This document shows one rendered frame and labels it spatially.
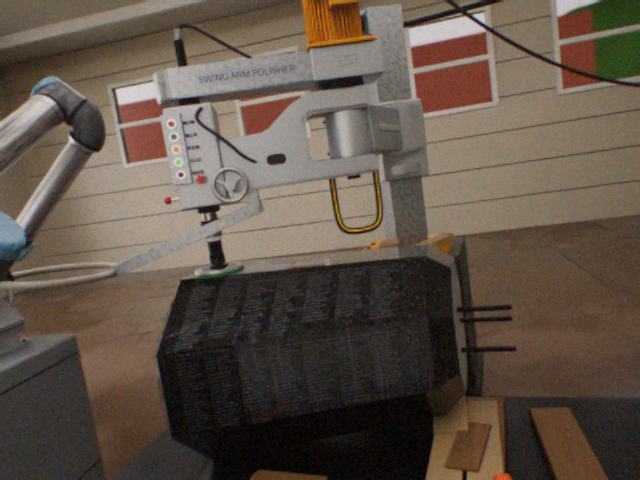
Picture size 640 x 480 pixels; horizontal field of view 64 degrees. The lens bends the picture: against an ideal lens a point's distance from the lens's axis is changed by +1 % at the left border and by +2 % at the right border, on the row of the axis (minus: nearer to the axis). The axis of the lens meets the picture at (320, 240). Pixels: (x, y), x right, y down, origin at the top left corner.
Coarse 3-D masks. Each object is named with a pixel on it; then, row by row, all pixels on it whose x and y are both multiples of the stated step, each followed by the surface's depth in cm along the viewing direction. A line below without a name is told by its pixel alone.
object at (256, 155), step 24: (312, 96) 211; (336, 96) 212; (360, 96) 213; (288, 120) 211; (240, 144) 210; (264, 144) 211; (288, 144) 212; (240, 168) 211; (264, 168) 212; (288, 168) 213; (312, 168) 214; (336, 168) 215; (360, 168) 216
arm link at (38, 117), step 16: (48, 80) 171; (32, 96) 171; (48, 96) 168; (64, 96) 172; (80, 96) 176; (16, 112) 161; (32, 112) 162; (48, 112) 166; (64, 112) 172; (0, 128) 154; (16, 128) 156; (32, 128) 160; (48, 128) 166; (0, 144) 151; (16, 144) 155; (32, 144) 161; (0, 160) 150; (16, 160) 157
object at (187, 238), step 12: (228, 216) 216; (240, 216) 217; (252, 216) 217; (204, 228) 216; (216, 228) 216; (180, 240) 215; (192, 240) 216; (144, 252) 214; (156, 252) 214; (168, 252) 215; (120, 264) 213; (132, 264) 214; (144, 264) 215
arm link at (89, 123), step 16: (80, 112) 174; (96, 112) 177; (80, 128) 175; (96, 128) 177; (80, 144) 177; (96, 144) 179; (64, 160) 180; (80, 160) 181; (48, 176) 182; (64, 176) 181; (48, 192) 182; (64, 192) 186; (32, 208) 184; (48, 208) 185; (32, 224) 186; (32, 240) 190
